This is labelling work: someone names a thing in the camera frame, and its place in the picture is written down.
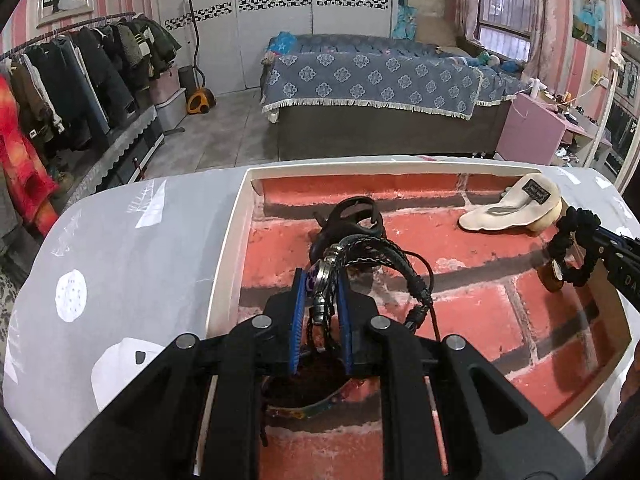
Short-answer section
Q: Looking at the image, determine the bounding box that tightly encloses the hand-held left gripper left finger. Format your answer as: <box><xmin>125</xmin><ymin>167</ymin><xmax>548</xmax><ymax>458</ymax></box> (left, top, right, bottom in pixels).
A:
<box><xmin>55</xmin><ymin>267</ymin><xmax>306</xmax><ymax>480</ymax></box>

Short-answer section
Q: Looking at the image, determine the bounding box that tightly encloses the white framed standing mirror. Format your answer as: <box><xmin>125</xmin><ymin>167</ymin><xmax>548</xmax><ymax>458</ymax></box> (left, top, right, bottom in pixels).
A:
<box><xmin>592</xmin><ymin>24</ymin><xmax>640</xmax><ymax>187</ymax></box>

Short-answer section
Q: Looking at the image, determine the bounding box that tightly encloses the brick-pattern jewelry tray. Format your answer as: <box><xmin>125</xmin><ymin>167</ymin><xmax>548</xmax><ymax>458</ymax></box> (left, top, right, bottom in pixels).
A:
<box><xmin>205</xmin><ymin>164</ymin><xmax>634</xmax><ymax>480</ymax></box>

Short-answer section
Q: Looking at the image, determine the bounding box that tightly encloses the brown teardrop hair clip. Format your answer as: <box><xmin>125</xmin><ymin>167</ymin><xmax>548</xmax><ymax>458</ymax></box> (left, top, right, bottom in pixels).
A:
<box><xmin>539</xmin><ymin>259</ymin><xmax>566</xmax><ymax>294</ymax></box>

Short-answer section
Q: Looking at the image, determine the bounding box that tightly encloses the yellow round puff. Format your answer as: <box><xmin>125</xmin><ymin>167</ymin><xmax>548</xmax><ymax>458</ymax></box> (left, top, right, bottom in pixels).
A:
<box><xmin>524</xmin><ymin>197</ymin><xmax>569</xmax><ymax>234</ymax></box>

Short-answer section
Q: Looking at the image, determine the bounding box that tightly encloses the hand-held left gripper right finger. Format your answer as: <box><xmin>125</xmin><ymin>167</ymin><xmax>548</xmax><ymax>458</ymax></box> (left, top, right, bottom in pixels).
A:
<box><xmin>334</xmin><ymin>274</ymin><xmax>586</xmax><ymax>480</ymax></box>

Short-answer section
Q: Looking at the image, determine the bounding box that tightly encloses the black garment steamer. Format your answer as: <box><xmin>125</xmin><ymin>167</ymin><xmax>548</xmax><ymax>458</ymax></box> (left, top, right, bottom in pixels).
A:
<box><xmin>177</xmin><ymin>0</ymin><xmax>217</xmax><ymax>114</ymax></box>

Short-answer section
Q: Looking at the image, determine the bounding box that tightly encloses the couple wall poster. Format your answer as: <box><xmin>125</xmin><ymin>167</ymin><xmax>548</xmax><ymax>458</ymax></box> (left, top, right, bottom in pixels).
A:
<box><xmin>571</xmin><ymin>0</ymin><xmax>608</xmax><ymax>54</ymax></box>

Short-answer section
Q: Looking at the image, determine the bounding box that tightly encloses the black claw clip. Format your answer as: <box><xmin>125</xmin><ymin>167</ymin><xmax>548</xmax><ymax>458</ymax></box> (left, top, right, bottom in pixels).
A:
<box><xmin>312</xmin><ymin>196</ymin><xmax>386</xmax><ymax>262</ymax></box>

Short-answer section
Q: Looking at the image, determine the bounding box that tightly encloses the orange red coat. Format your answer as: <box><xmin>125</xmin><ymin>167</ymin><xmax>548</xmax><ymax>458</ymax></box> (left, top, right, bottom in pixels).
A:
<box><xmin>0</xmin><ymin>74</ymin><xmax>61</xmax><ymax>227</ymax></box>

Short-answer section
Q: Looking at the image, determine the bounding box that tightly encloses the white wardrobe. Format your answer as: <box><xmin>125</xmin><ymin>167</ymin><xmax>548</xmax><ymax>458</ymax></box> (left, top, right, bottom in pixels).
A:
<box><xmin>157</xmin><ymin>0</ymin><xmax>401</xmax><ymax>96</ymax></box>

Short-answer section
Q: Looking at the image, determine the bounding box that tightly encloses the clothes rack with hanging clothes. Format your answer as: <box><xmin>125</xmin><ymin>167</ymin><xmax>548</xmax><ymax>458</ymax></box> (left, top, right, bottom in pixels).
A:
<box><xmin>0</xmin><ymin>10</ymin><xmax>184</xmax><ymax>241</ymax></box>

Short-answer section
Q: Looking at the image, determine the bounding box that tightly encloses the blue bag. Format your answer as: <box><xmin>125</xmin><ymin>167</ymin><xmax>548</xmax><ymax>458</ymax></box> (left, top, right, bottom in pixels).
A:
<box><xmin>267</xmin><ymin>31</ymin><xmax>299</xmax><ymax>56</ymax></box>

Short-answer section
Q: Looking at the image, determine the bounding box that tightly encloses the pink floral curtain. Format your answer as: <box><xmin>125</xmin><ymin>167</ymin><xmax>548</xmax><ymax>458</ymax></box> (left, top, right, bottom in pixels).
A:
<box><xmin>452</xmin><ymin>0</ymin><xmax>481</xmax><ymax>44</ymax></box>
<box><xmin>524</xmin><ymin>0</ymin><xmax>574</xmax><ymax>82</ymax></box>

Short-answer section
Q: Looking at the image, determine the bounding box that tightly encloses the bed with blue patterned cover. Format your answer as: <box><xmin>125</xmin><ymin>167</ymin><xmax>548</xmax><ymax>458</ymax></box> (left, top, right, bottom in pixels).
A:
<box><xmin>259</xmin><ymin>34</ymin><xmax>527</xmax><ymax>162</ymax></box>

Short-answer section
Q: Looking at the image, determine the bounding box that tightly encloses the pink nightstand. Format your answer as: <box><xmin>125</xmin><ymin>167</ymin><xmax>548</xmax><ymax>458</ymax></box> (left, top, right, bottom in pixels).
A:
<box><xmin>494</xmin><ymin>92</ymin><xmax>614</xmax><ymax>167</ymax></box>

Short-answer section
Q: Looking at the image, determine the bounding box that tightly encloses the black cord bracelet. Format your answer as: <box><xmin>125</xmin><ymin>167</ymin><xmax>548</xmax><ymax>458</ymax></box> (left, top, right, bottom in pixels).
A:
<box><xmin>306</xmin><ymin>236</ymin><xmax>444</xmax><ymax>357</ymax></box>

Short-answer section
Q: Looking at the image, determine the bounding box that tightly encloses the cream fabric hair clip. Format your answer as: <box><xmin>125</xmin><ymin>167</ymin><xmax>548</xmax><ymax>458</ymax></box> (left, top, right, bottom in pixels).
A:
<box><xmin>458</xmin><ymin>172</ymin><xmax>562</xmax><ymax>234</ymax></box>

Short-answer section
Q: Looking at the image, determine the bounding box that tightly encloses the black scrunchie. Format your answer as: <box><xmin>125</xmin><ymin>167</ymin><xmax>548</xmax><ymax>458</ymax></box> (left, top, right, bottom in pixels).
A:
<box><xmin>544</xmin><ymin>206</ymin><xmax>601</xmax><ymax>287</ymax></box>

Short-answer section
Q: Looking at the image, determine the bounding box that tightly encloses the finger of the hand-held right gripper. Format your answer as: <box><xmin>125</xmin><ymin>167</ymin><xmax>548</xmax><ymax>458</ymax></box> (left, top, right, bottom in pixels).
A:
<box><xmin>575</xmin><ymin>226</ymin><xmax>640</xmax><ymax>270</ymax></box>

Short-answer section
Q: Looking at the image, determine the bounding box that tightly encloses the window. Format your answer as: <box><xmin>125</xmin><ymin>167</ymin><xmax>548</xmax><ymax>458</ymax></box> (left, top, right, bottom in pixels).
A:
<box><xmin>472</xmin><ymin>0</ymin><xmax>534</xmax><ymax>64</ymax></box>

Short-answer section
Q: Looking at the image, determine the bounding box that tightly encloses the beige stacked box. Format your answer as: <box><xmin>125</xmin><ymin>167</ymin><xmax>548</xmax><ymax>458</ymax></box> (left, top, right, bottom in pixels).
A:
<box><xmin>404</xmin><ymin>0</ymin><xmax>446</xmax><ymax>41</ymax></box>

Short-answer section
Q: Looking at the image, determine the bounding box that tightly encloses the pink white storage box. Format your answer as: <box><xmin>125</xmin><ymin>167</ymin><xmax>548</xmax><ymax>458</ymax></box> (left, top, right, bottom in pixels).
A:
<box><xmin>149</xmin><ymin>72</ymin><xmax>189</xmax><ymax>134</ymax></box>

